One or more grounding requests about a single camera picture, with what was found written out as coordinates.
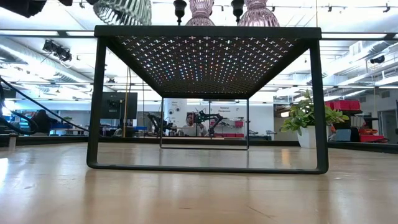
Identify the green ribbed glass candle holder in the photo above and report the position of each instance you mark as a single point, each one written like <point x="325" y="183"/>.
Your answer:
<point x="124" y="12"/>

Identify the black metal candlestick holder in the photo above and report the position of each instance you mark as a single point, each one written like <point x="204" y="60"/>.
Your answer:
<point x="179" y="7"/>
<point x="237" y="7"/>

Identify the black background robot arm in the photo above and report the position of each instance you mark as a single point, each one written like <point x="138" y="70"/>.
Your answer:
<point x="157" y="123"/>
<point x="211" y="119"/>

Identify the black ceiling spotlights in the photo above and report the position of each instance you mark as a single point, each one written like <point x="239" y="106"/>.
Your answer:
<point x="62" y="53"/>

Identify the black monitor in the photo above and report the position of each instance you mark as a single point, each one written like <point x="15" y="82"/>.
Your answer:
<point x="121" y="105"/>

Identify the black perforated metal shelf riser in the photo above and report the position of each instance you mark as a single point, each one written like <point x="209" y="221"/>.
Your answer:
<point x="202" y="32"/>

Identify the person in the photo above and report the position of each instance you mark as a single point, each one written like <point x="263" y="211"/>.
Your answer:
<point x="42" y="123"/>
<point x="190" y="119"/>

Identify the small white block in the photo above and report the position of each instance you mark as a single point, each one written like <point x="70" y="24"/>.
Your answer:
<point x="12" y="141"/>

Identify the small red bins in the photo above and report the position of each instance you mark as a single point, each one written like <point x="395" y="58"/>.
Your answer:
<point x="238" y="124"/>

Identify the potted green plant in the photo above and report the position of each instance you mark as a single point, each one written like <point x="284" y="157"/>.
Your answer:
<point x="303" y="137"/>

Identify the red storage bins on rack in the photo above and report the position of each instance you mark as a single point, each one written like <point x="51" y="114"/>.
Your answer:
<point x="342" y="104"/>

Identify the red box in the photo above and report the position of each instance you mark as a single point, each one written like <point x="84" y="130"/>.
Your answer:
<point x="371" y="137"/>

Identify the black ceiling camera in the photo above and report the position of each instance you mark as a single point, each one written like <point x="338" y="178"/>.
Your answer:
<point x="377" y="59"/>

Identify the black aluminium table frame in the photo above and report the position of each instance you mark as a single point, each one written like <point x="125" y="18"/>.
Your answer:
<point x="357" y="145"/>

